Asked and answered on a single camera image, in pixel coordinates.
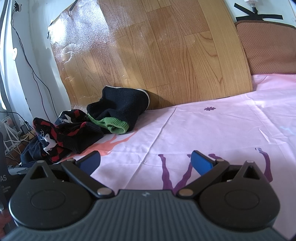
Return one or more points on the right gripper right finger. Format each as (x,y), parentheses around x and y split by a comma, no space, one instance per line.
(209,171)

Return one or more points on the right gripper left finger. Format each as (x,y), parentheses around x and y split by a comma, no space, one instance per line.
(80,172)

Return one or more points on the navy green striped sweater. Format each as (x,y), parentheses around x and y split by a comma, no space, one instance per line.
(119,108)

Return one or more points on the black red patterned garment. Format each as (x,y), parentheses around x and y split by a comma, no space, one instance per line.
(72,132)

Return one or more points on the pink floral bed sheet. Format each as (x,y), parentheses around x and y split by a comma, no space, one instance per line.
(258,126)

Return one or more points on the wooden headboard panel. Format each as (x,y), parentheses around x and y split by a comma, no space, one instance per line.
(178,51)

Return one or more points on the brown cushion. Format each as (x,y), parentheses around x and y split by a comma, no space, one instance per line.
(269,46)

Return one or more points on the black tape cross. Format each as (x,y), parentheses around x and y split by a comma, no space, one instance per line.
(253,14)

